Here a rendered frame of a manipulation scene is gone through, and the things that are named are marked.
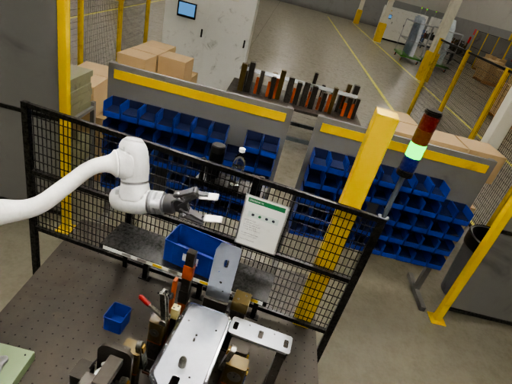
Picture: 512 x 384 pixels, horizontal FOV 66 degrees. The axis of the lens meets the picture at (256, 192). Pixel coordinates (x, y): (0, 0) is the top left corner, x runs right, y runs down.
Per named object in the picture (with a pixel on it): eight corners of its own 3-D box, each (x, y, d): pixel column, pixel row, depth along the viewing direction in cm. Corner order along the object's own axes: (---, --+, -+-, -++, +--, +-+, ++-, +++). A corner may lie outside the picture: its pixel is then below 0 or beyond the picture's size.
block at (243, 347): (239, 396, 182) (253, 358, 168) (216, 387, 183) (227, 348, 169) (244, 382, 189) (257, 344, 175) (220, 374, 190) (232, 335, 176)
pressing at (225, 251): (227, 303, 189) (241, 249, 172) (205, 296, 190) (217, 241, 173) (227, 302, 189) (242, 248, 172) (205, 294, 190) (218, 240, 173)
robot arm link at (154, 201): (143, 203, 143) (159, 205, 142) (152, 184, 149) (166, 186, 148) (149, 218, 150) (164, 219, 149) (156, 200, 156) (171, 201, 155)
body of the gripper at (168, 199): (164, 218, 149) (187, 220, 148) (159, 203, 143) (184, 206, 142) (170, 203, 154) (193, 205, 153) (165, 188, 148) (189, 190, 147)
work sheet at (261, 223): (274, 256, 204) (290, 207, 189) (233, 242, 207) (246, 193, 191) (275, 254, 206) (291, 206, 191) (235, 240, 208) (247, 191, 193)
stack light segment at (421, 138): (428, 148, 160) (435, 134, 157) (411, 143, 160) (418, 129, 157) (426, 142, 165) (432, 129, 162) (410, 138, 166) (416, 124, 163)
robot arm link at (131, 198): (144, 219, 145) (144, 185, 142) (105, 215, 147) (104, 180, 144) (155, 210, 156) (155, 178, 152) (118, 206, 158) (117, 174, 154)
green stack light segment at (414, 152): (421, 161, 163) (428, 148, 160) (405, 156, 163) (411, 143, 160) (419, 155, 169) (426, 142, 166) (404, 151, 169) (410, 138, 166)
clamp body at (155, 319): (155, 379, 180) (163, 328, 163) (135, 371, 181) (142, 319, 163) (161, 367, 186) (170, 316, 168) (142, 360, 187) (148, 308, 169)
